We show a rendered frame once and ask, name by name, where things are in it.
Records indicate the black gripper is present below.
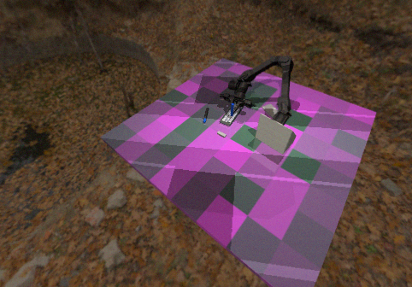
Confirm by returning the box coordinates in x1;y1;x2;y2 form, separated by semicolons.
223;88;252;113

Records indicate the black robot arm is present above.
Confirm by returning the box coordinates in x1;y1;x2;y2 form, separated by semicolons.
228;56;294;125

